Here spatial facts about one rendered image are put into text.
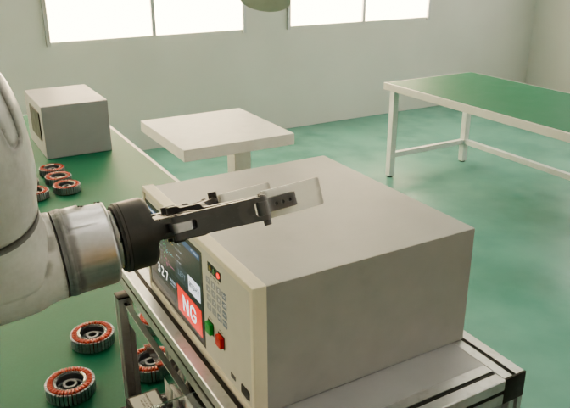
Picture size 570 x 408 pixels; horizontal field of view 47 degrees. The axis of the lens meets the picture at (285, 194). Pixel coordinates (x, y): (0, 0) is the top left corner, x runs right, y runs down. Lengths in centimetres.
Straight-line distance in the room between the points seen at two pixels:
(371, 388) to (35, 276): 55
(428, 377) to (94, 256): 58
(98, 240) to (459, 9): 718
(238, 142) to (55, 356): 74
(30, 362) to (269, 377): 98
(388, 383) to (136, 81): 501
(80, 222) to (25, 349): 120
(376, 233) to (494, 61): 730
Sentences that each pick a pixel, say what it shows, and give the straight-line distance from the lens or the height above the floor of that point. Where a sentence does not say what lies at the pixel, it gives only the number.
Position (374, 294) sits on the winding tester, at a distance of 96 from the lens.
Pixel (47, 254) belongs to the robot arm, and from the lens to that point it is 65.
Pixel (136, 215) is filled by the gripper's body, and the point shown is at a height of 147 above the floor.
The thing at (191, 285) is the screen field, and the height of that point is 122.
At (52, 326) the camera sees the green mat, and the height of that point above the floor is 75.
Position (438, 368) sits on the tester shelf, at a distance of 107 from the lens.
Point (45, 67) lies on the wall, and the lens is 563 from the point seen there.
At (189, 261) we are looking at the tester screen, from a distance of 104.
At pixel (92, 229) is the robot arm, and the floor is 147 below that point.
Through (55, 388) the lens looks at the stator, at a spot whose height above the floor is 79.
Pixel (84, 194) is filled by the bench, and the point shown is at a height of 75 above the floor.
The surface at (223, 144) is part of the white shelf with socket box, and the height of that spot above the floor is 120.
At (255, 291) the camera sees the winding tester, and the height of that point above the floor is 132.
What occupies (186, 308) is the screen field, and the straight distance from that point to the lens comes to 111.
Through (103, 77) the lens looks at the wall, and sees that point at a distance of 575.
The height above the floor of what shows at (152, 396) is 92.
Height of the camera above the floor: 173
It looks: 21 degrees down
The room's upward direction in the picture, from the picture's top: straight up
